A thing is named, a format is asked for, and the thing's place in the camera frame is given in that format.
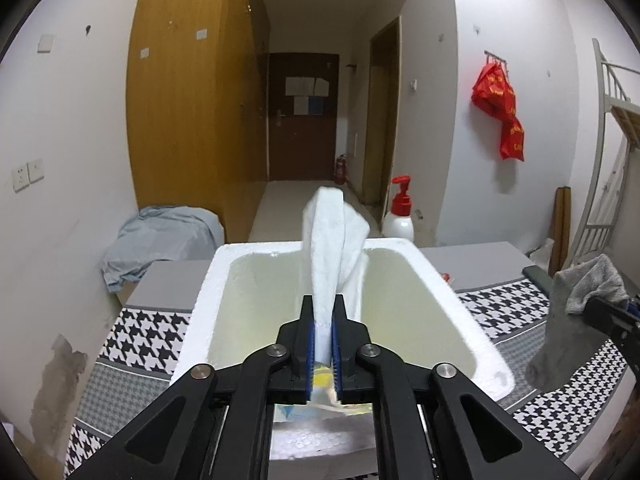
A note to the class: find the white wall socket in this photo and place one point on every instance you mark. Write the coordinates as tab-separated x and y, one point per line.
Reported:
20	178

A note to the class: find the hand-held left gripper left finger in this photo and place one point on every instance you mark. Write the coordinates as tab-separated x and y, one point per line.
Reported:
311	360

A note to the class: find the dark brown entrance door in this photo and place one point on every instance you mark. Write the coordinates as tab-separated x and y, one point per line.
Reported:
305	150

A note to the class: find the black smartphone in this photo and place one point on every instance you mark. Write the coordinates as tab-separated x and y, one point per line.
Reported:
535	276

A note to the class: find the brown side door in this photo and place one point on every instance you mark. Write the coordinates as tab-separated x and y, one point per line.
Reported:
380	120

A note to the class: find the metal wall hook rack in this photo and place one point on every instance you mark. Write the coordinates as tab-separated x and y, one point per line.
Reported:
495	56

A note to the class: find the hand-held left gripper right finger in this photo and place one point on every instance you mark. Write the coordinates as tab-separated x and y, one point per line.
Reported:
336	360

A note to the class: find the blue paper sheet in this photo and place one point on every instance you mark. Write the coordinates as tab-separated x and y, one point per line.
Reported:
315	105

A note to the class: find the white towel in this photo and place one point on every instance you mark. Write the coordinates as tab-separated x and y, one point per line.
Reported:
330	250

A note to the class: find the white paper sheet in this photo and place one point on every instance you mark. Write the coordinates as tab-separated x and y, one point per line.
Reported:
321	86
300	105
299	86

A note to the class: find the red hanging bag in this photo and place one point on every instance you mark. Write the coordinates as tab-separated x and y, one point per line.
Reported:
513	140
492	90

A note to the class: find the white metal bunk bed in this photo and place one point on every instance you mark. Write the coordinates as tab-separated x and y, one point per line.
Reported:
602	160

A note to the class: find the wooden planks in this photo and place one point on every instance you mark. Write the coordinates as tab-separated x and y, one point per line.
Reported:
559	230

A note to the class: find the light blue bedsheet pile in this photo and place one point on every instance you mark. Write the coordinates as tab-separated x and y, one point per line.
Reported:
160	240

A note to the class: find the grey sock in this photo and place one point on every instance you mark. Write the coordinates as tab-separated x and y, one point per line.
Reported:
570	320

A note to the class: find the white pump bottle red cap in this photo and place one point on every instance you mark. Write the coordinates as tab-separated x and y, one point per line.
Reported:
399	225

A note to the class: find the white double wall switch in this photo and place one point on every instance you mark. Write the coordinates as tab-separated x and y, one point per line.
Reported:
35	170

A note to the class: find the white foam box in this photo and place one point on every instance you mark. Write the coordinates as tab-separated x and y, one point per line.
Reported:
425	310

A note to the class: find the red fire extinguisher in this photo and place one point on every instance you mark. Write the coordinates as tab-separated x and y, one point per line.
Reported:
340	171

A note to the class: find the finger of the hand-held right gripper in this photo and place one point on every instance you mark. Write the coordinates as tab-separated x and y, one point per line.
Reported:
607	317
634	306

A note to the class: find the houndstooth table cloth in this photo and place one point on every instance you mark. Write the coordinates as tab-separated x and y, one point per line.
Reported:
130	360

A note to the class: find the wooden wardrobe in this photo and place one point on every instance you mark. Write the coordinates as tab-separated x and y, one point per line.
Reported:
190	110

